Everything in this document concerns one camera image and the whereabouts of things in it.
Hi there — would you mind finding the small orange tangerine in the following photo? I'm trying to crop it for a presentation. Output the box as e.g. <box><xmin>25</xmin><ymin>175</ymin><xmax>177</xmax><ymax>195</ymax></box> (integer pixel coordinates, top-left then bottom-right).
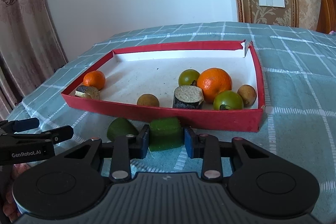
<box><xmin>83</xmin><ymin>71</ymin><xmax>106</xmax><ymax>90</ymax></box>

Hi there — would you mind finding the green cucumber cylinder piece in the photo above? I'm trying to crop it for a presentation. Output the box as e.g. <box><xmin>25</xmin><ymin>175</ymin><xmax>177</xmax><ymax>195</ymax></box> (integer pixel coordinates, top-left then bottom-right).
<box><xmin>149</xmin><ymin>117</ymin><xmax>183</xmax><ymax>151</ymax></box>

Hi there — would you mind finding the large orange tangerine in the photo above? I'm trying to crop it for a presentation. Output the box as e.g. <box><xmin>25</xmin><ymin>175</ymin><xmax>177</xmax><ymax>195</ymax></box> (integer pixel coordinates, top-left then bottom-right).
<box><xmin>197</xmin><ymin>68</ymin><xmax>232</xmax><ymax>103</ymax></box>

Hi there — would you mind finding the dark eggplant chunk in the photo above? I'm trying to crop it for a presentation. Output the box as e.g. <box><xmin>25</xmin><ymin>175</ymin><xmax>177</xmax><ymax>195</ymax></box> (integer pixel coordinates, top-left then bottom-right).
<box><xmin>173</xmin><ymin>85</ymin><xmax>204</xmax><ymax>110</ymax></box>

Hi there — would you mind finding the green cucumber end piece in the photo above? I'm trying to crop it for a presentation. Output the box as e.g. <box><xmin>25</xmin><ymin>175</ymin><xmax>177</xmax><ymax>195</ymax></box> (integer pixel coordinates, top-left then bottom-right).
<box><xmin>106</xmin><ymin>118</ymin><xmax>139</xmax><ymax>141</ymax></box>

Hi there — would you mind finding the beige floral curtain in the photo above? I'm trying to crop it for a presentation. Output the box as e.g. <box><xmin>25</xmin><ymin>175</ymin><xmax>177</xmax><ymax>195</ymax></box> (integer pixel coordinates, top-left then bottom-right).
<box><xmin>1</xmin><ymin>0</ymin><xmax>67</xmax><ymax>119</ymax></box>

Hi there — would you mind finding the red shallow cardboard box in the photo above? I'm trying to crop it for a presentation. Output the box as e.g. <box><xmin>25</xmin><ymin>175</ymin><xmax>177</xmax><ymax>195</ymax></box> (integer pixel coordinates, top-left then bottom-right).
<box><xmin>62</xmin><ymin>41</ymin><xmax>265</xmax><ymax>132</ymax></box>

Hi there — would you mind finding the teal plaid bed sheet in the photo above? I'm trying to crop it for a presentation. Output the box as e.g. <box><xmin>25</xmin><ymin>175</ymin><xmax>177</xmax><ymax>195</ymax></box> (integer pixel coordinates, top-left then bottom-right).
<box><xmin>8</xmin><ymin>22</ymin><xmax>335</xmax><ymax>223</ymax></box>

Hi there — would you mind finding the wooden headboard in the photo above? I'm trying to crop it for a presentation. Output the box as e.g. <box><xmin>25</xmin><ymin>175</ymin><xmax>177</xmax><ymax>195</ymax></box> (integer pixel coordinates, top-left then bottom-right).
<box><xmin>317</xmin><ymin>0</ymin><xmax>335</xmax><ymax>34</ymax></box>

